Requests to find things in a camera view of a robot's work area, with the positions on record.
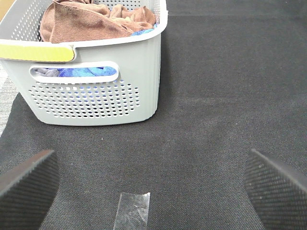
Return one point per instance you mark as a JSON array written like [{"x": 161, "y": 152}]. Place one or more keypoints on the grey perforated plastic basket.
[{"x": 78, "y": 101}]

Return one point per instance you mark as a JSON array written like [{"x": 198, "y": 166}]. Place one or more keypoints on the yellow tape on basket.
[{"x": 36, "y": 53}]

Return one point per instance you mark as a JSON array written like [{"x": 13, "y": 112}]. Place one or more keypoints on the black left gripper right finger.
[{"x": 277, "y": 192}]

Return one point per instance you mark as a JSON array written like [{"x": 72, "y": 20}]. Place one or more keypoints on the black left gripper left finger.
[{"x": 27, "y": 192}]

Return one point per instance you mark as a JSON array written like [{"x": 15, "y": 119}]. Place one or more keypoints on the brown towel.
[{"x": 82, "y": 20}]

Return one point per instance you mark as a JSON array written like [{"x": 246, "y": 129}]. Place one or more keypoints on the clear tape strip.
[{"x": 132, "y": 212}]

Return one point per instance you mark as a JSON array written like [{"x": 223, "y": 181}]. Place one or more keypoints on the black table mat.
[{"x": 233, "y": 78}]

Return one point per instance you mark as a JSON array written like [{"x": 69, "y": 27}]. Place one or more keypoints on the grey towel in basket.
[{"x": 47, "y": 72}]

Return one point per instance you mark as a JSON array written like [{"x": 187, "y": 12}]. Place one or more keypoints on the blue towel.
[{"x": 136, "y": 57}]

